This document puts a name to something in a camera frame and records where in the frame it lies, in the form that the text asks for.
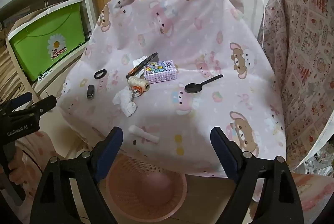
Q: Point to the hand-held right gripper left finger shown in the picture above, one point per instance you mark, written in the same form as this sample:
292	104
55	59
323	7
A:
109	150

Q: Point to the pink bear print blanket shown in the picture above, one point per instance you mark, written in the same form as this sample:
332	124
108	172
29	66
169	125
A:
182	30

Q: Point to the purple patterned small box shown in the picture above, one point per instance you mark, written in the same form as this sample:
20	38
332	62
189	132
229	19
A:
161	71

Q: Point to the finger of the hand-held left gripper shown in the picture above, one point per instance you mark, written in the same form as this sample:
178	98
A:
43	104
24	97

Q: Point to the cream thread spool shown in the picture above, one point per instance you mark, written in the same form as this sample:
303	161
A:
135	81

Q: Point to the person's left leg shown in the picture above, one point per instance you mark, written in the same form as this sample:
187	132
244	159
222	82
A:
31	150

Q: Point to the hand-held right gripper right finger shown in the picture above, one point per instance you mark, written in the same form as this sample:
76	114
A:
224	153

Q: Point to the orange thread bobbin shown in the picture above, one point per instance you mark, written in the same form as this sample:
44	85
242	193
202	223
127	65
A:
137	90

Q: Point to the black plastic spoon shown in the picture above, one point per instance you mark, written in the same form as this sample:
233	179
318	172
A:
191	88

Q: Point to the silver foil bag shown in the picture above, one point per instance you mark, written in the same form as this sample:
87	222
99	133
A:
321	161

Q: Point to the green storage box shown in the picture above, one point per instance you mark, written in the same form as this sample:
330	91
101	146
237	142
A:
39	30

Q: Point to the white paper tube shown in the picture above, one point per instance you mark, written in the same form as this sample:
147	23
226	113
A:
143	134

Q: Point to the small black battery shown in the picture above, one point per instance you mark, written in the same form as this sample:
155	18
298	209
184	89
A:
90	92

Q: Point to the stack of beige cardboard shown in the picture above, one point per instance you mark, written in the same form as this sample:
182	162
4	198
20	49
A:
10	70

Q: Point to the pink mesh waste basket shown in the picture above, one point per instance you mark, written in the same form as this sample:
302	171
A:
146	187

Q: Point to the strawberry print quilt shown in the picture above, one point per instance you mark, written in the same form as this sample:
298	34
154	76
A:
300	56

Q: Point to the small white tissue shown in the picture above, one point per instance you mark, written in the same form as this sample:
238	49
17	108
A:
138	60

